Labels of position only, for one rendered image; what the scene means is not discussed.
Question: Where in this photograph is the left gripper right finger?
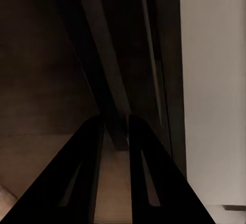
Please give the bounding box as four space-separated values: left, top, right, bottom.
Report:
129 114 216 224

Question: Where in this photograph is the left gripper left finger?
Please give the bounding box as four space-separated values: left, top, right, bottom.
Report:
0 115 105 224

